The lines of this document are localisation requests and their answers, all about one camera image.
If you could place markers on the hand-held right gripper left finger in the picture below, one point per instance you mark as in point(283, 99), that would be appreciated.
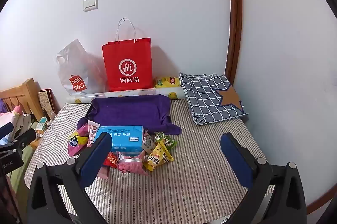
point(97, 158)

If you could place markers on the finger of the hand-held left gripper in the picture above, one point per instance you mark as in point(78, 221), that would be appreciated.
point(25, 138)
point(5, 130)

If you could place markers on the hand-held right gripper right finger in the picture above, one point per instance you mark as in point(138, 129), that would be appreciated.
point(237, 163)

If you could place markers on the small red snack packet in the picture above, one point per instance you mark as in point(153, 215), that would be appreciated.
point(111, 160)

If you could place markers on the light pink snack packet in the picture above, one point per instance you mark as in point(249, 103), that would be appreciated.
point(103, 172)

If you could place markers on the large pink yellow snack packet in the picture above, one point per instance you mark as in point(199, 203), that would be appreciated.
point(79, 146)

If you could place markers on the long pink snack stick packet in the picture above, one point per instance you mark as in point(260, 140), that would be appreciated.
point(92, 133)

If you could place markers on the pink packet with silver stripe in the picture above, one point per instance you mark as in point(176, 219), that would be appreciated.
point(131, 164)

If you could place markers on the white triangular snack packet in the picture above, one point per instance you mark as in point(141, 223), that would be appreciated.
point(148, 143)

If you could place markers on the small yellow snack packet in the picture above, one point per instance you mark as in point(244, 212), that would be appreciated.
point(152, 162)
point(162, 153)

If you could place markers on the green snack packet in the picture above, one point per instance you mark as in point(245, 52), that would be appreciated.
point(159, 137)
point(169, 143)

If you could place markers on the pink pillow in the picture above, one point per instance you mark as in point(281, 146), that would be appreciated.
point(11, 116)

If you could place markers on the small teal white box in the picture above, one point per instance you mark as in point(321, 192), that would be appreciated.
point(43, 124)

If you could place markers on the blue tissue pack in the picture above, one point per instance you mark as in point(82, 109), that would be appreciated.
point(123, 138)

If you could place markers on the wooden headboard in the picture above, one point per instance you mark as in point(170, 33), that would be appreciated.
point(23, 93)

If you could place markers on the striped grey mattress cover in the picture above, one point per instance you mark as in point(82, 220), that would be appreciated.
point(197, 174)

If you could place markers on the purple towel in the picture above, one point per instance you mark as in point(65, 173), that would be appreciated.
point(126, 110)

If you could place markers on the checked cloth with star patch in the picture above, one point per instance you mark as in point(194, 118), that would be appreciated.
point(205, 97)

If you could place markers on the white plastic shopping bag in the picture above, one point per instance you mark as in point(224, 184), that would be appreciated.
point(76, 68)

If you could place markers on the rolled fruit print mat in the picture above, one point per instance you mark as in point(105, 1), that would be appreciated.
point(176, 95)

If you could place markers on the brown wooden baseboard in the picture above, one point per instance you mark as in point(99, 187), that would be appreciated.
point(322, 200)

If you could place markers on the yellow chip bag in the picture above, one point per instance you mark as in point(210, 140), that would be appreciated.
point(167, 82)

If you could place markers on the red paper shopping bag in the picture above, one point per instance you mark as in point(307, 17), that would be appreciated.
point(126, 55)

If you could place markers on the brown wooden door frame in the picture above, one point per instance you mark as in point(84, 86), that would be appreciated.
point(234, 16)

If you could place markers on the white wall light switch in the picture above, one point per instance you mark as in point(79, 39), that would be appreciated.
point(90, 2)

